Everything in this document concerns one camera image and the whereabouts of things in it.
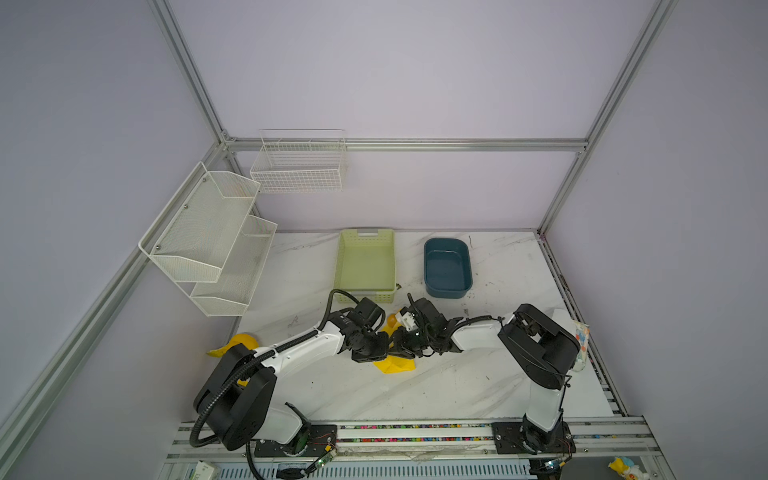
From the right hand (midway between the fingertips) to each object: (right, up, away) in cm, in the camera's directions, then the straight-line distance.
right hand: (383, 352), depth 86 cm
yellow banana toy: (-41, +3, +2) cm, 41 cm away
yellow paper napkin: (+3, -3, 0) cm, 4 cm away
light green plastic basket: (-8, +25, +24) cm, 35 cm away
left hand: (+1, 0, -4) cm, 4 cm away
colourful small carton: (+58, +5, 0) cm, 59 cm away
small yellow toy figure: (+57, -21, -19) cm, 63 cm away
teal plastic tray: (+22, +24, +19) cm, 38 cm away
